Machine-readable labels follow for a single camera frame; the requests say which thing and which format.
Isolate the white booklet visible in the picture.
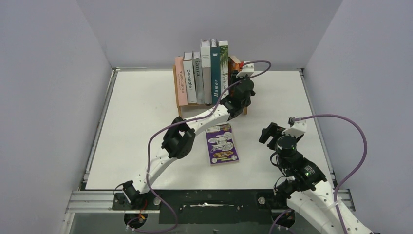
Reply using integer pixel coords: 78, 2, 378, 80
218, 40, 229, 99

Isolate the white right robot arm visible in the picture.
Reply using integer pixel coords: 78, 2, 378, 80
259, 120, 372, 234

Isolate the orange Treehouse book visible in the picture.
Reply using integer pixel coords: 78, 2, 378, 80
228, 55, 242, 86

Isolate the wooden book rack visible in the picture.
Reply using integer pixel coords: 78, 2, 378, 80
172, 60, 249, 119

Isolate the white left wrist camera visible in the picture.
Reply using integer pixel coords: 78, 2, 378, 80
236, 61, 255, 78

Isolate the brown Decorate Furniture book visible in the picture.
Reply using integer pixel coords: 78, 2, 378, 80
183, 52, 197, 104

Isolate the teal book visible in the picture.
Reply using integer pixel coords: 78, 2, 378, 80
210, 39, 221, 105

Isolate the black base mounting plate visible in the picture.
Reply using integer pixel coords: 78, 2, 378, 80
112, 189, 287, 224

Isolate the grey magazine-style book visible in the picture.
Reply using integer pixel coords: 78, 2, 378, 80
192, 52, 205, 105

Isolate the purple book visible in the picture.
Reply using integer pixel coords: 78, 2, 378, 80
206, 123, 239, 166

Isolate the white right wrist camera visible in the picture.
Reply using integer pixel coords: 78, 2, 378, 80
282, 117, 307, 138

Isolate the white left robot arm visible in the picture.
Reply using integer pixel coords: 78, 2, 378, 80
122, 76, 255, 208

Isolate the pink Warm Chord book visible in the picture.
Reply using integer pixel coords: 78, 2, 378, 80
175, 56, 188, 106

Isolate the aluminium frame rail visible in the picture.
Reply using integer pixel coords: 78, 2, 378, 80
59, 67, 121, 234

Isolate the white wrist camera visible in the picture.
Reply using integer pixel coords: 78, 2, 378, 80
236, 61, 255, 78
282, 117, 307, 138

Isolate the large grey white book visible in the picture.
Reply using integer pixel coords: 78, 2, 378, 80
200, 39, 212, 105

